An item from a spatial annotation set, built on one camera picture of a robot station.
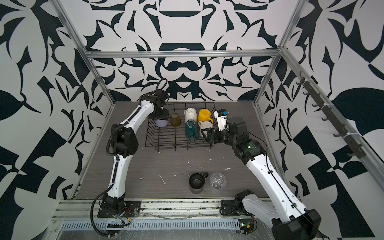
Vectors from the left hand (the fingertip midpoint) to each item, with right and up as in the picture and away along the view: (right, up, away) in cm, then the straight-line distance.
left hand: (161, 113), depth 98 cm
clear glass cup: (+34, -36, -17) cm, 53 cm away
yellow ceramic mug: (+28, -1, 0) cm, 28 cm away
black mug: (+23, -37, -17) cm, 47 cm away
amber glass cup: (+9, -4, +1) cm, 10 cm away
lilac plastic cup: (-1, -6, +3) cm, 7 cm away
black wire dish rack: (+5, -16, +2) cm, 17 cm away
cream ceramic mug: (+19, 0, -2) cm, 19 cm away
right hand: (+28, -8, -27) cm, 39 cm away
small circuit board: (+45, -53, -27) cm, 75 cm away
